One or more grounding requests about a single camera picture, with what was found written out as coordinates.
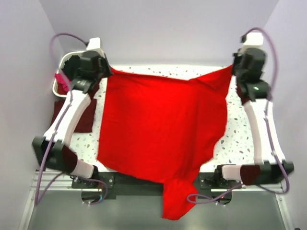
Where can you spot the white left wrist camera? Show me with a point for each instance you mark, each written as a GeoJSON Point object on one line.
{"type": "Point", "coordinates": [95, 45]}

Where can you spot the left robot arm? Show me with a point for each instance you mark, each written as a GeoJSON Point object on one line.
{"type": "Point", "coordinates": [52, 149]}

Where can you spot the pink t-shirt in basket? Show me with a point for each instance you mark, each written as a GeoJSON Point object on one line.
{"type": "Point", "coordinates": [60, 80]}

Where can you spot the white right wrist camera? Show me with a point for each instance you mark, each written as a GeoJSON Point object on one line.
{"type": "Point", "coordinates": [252, 39]}

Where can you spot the dark red t-shirt in basket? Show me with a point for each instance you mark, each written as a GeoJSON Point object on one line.
{"type": "Point", "coordinates": [61, 90]}

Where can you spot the bright red t-shirt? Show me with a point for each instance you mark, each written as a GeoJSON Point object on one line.
{"type": "Point", "coordinates": [163, 130]}

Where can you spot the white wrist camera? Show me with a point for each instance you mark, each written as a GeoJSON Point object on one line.
{"type": "Point", "coordinates": [95, 45]}
{"type": "Point", "coordinates": [252, 39]}

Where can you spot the folded dark maroon t-shirt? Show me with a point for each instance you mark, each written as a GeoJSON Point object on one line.
{"type": "Point", "coordinates": [85, 124]}

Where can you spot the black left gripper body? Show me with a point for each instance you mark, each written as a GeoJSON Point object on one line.
{"type": "Point", "coordinates": [105, 69]}

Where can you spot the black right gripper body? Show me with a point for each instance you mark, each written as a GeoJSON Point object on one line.
{"type": "Point", "coordinates": [236, 66]}

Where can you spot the black t-shirt in basket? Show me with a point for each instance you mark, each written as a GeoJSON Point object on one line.
{"type": "Point", "coordinates": [70, 67]}

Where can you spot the white perforated laundry basket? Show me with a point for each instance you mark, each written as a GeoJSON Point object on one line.
{"type": "Point", "coordinates": [61, 64]}

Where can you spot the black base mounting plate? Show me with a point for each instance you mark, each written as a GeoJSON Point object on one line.
{"type": "Point", "coordinates": [210, 188]}

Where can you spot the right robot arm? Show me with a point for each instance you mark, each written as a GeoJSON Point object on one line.
{"type": "Point", "coordinates": [270, 166]}

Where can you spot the aluminium frame rail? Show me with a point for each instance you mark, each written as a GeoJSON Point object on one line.
{"type": "Point", "coordinates": [61, 208]}

